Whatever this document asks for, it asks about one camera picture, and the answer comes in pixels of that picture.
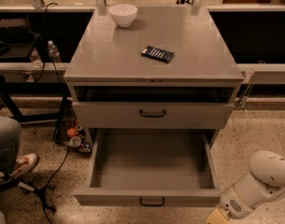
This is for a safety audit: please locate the person leg in jeans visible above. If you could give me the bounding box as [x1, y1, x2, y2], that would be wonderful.
[0, 117, 21, 174]

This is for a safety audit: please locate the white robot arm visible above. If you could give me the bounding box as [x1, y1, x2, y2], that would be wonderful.
[205, 150, 285, 224]

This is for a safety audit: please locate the black wire basket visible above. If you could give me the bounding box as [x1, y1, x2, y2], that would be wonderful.
[52, 100, 92, 153]

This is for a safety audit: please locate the grey drawer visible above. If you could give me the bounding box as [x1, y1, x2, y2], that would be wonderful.
[73, 102, 234, 129]
[75, 129, 221, 207]

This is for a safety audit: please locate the white orange sneaker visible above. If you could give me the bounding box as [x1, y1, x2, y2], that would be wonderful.
[10, 153, 38, 178]

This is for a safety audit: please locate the grey drawer cabinet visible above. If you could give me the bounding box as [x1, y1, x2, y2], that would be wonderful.
[64, 7, 242, 140]

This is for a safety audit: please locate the black tripod stand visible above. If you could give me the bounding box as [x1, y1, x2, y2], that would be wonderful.
[0, 172, 56, 212]

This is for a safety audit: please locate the black side table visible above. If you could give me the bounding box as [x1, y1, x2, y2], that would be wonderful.
[0, 17, 47, 63]

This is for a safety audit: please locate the white bowl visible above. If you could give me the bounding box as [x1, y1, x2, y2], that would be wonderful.
[109, 4, 137, 27]

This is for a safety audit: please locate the dark blue snack packet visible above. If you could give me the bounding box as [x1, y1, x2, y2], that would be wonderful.
[141, 46, 174, 63]

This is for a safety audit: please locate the orange ball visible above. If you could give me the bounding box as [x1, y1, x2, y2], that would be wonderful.
[66, 127, 78, 138]

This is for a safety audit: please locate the black floor cable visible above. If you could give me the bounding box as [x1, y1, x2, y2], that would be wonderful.
[38, 147, 71, 224]

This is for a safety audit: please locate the clear water bottle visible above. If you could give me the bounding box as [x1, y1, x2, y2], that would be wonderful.
[48, 40, 63, 68]

